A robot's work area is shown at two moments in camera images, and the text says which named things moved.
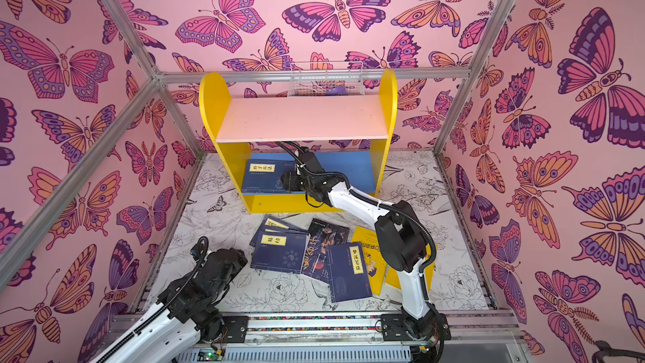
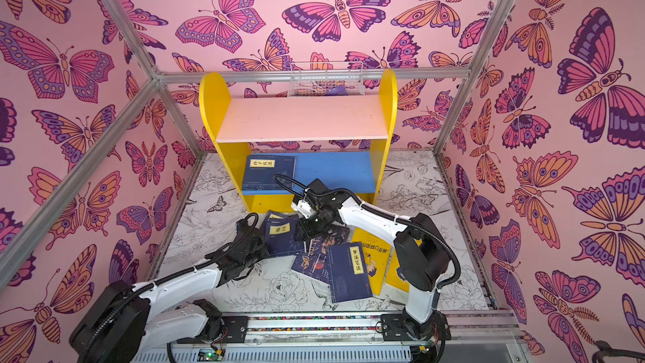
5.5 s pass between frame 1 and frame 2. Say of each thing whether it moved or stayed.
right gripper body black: moved
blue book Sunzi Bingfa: stayed
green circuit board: stayed
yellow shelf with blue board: stayed
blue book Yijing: moved
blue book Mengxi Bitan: stayed
